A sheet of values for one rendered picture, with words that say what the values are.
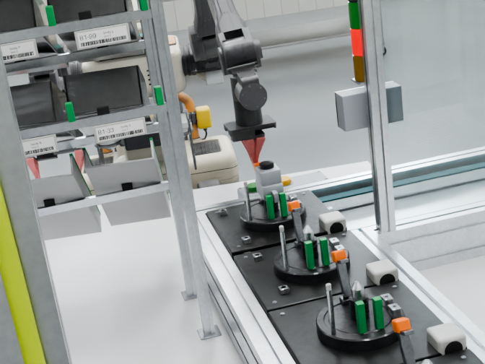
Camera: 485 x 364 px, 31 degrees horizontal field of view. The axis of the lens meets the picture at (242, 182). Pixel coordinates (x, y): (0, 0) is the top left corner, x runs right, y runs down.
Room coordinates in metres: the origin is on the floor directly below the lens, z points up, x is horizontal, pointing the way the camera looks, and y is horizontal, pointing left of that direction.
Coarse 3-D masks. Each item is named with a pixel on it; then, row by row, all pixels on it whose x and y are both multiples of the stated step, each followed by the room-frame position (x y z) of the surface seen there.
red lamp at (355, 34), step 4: (352, 32) 1.61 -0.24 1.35; (356, 32) 1.60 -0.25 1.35; (352, 36) 1.61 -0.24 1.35; (356, 36) 1.60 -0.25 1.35; (360, 36) 1.59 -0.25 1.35; (352, 40) 1.61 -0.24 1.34; (356, 40) 1.60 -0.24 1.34; (360, 40) 1.59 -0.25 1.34; (352, 44) 1.61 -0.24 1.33; (356, 44) 1.60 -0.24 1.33; (360, 44) 1.59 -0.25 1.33; (352, 48) 1.61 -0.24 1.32; (356, 48) 1.60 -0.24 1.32; (360, 48) 1.60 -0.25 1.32; (352, 52) 1.62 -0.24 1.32; (356, 52) 1.60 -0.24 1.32; (360, 52) 1.60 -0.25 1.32
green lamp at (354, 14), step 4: (348, 4) 1.62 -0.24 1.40; (352, 4) 1.60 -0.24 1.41; (356, 4) 1.60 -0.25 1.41; (352, 8) 1.60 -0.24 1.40; (356, 8) 1.60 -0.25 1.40; (352, 12) 1.60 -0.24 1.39; (356, 12) 1.60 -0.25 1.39; (352, 16) 1.60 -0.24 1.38; (356, 16) 1.60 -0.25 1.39; (352, 20) 1.60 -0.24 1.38; (356, 20) 1.60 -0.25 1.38; (352, 24) 1.60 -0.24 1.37; (356, 24) 1.60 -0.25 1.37; (352, 28) 1.61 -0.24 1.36; (356, 28) 1.60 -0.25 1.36
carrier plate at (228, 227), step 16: (304, 192) 1.82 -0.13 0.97; (224, 208) 1.79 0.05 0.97; (240, 208) 1.78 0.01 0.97; (320, 208) 1.71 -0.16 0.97; (224, 224) 1.70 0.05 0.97; (304, 224) 1.64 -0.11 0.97; (224, 240) 1.61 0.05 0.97; (240, 240) 1.60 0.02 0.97; (256, 240) 1.59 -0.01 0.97; (272, 240) 1.58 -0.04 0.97; (288, 240) 1.58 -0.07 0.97
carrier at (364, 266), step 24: (312, 240) 1.43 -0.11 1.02; (336, 240) 1.46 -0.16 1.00; (360, 240) 1.52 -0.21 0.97; (240, 264) 1.49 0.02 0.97; (264, 264) 1.48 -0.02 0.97; (288, 264) 1.40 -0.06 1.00; (312, 264) 1.39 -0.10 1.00; (360, 264) 1.42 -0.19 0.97; (384, 264) 1.37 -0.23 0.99; (264, 288) 1.38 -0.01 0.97; (312, 288) 1.36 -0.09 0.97; (336, 288) 1.35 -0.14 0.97
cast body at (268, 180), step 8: (256, 168) 1.70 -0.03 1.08; (264, 168) 1.68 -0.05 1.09; (272, 168) 1.68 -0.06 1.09; (256, 176) 1.70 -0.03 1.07; (264, 176) 1.67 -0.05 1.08; (272, 176) 1.67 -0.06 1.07; (280, 176) 1.67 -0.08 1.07; (256, 184) 1.71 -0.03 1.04; (264, 184) 1.67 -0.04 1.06; (272, 184) 1.67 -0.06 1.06; (280, 184) 1.67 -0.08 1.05; (264, 192) 1.66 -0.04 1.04; (272, 192) 1.65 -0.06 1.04; (264, 200) 1.66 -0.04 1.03
